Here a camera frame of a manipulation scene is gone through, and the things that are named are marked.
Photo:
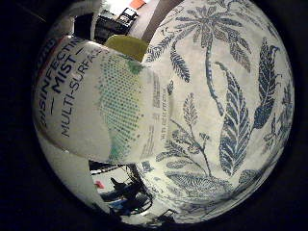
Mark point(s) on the white disinfecting mist spray bottle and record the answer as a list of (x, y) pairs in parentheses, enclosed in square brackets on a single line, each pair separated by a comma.
[(96, 99)]

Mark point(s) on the blue floral white tablecloth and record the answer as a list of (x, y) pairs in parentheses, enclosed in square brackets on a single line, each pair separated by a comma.
[(224, 112)]

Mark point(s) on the yellow-green chair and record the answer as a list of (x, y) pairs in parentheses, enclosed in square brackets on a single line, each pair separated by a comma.
[(126, 46)]

